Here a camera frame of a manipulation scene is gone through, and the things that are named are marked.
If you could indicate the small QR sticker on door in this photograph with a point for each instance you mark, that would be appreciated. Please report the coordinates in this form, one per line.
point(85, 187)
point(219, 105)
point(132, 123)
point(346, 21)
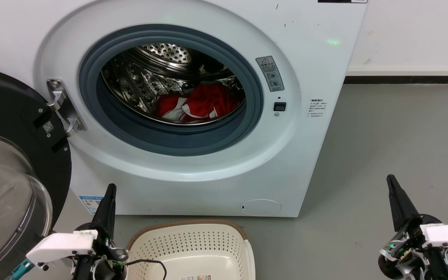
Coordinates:
point(48, 127)

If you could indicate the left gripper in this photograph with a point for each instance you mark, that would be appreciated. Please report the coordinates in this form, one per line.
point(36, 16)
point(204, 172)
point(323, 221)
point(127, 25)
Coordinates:
point(107, 268)

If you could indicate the red and white garment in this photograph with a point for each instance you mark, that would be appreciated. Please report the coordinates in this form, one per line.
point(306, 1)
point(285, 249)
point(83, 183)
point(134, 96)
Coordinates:
point(206, 101)

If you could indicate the blue energy label sticker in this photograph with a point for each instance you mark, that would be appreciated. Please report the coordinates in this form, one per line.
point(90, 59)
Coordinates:
point(91, 204)

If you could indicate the black round washer door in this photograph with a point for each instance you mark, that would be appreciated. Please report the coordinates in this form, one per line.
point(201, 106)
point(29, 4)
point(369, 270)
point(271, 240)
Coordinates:
point(10, 116)

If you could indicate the grey rubber door gasket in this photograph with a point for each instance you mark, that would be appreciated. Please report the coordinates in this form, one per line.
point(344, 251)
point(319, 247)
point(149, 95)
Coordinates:
point(177, 142)

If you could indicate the white front-load washing machine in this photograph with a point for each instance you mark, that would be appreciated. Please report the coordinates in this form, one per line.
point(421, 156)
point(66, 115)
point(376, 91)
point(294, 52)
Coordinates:
point(317, 58)

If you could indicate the cream perforated laundry basket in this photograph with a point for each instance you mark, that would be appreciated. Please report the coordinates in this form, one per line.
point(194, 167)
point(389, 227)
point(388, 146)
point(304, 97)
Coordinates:
point(193, 245)

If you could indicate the black wall baseboard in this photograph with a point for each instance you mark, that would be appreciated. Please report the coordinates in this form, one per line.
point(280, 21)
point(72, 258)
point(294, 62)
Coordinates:
point(403, 80)

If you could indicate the grey warning sticker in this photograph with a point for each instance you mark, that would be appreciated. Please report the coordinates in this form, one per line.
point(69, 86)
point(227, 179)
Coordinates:
point(270, 73)

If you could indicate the metal door hinge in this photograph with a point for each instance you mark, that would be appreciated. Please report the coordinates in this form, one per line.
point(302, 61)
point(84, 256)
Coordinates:
point(61, 102)

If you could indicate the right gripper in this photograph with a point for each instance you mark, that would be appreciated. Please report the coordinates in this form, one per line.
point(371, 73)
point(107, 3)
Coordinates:
point(403, 256)

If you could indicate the teal connector plug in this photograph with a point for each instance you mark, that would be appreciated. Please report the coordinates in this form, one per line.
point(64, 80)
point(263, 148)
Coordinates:
point(21, 269)

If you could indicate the stainless steel washing machine drum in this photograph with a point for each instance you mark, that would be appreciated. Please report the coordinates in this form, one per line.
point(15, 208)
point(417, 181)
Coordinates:
point(138, 81)

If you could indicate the round filter cover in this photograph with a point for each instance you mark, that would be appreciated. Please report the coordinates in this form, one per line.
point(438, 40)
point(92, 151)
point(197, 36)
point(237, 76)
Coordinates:
point(261, 207)

